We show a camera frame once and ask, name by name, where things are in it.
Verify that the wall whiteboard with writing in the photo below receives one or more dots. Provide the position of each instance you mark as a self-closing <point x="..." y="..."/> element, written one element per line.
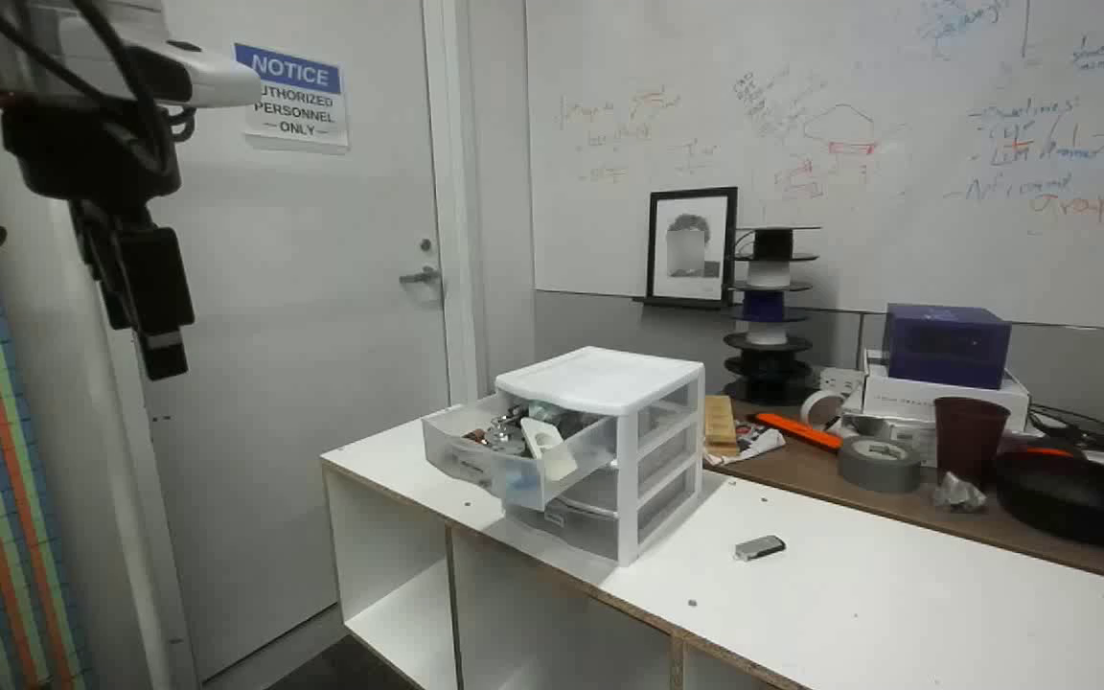
<point x="885" y="232"/>

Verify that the grey duct tape roll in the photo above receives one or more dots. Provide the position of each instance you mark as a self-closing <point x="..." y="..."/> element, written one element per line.
<point x="863" y="470"/>

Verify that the maroon plastic cup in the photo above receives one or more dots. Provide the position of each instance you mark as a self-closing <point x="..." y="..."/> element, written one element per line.
<point x="967" y="441"/>

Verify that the white door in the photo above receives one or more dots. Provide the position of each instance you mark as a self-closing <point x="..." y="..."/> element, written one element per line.
<point x="298" y="385"/>

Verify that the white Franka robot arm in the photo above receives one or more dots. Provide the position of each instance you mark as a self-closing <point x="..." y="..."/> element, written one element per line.
<point x="214" y="79"/>

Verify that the black spool stack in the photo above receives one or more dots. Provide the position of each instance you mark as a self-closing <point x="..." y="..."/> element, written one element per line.
<point x="767" y="341"/>

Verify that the small grey flash disk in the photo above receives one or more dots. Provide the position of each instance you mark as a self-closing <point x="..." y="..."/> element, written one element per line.
<point x="761" y="545"/>

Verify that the brown wooden desk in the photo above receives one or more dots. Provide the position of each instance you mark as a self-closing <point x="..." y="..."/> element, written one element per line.
<point x="824" y="477"/>

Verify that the white shelf table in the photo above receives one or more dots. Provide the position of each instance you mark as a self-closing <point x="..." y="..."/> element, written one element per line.
<point x="859" y="599"/>

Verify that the dark blue box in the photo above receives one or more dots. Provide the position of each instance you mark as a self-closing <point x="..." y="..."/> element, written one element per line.
<point x="948" y="348"/>

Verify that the white plastic drawer unit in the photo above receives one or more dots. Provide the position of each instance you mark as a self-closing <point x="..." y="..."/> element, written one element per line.
<point x="603" y="378"/>

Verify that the white slanted pole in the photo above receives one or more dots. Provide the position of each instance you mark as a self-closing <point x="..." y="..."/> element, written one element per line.
<point x="80" y="445"/>

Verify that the white paper sheet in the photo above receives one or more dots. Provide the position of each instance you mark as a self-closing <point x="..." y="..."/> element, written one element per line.
<point x="757" y="445"/>

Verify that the black frying pan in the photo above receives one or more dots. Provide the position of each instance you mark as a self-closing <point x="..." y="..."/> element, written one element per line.
<point x="1063" y="499"/>

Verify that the white cardboard box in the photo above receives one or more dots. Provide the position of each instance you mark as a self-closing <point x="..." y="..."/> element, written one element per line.
<point x="909" y="395"/>

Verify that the white tape roll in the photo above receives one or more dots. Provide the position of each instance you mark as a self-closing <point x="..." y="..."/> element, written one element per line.
<point x="807" y="413"/>

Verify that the black framed picture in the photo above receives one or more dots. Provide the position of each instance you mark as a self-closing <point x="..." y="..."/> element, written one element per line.
<point x="691" y="242"/>

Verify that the clear plastic drawer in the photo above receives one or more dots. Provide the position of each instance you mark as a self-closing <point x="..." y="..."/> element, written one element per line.
<point x="502" y="472"/>

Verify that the orange hand tool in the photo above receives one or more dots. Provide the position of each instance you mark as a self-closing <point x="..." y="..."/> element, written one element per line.
<point x="797" y="427"/>

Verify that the crumpled silver foil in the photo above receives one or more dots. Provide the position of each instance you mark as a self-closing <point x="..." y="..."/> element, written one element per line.
<point x="959" y="491"/>

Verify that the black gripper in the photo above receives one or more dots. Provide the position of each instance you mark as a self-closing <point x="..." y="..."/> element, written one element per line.
<point x="131" y="275"/>

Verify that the light wooden block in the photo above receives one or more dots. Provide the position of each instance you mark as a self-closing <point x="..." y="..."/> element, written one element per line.
<point x="718" y="424"/>

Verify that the blue white notice sign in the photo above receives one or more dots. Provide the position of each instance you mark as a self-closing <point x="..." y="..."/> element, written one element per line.
<point x="298" y="108"/>

